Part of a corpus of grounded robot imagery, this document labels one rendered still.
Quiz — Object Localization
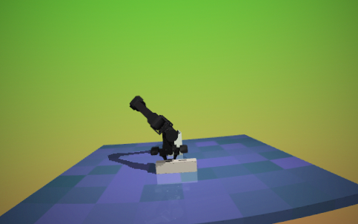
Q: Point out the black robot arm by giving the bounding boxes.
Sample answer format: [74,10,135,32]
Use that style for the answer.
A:
[130,95,179,155]

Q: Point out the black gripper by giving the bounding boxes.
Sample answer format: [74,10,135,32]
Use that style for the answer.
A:
[150,138,188,160]

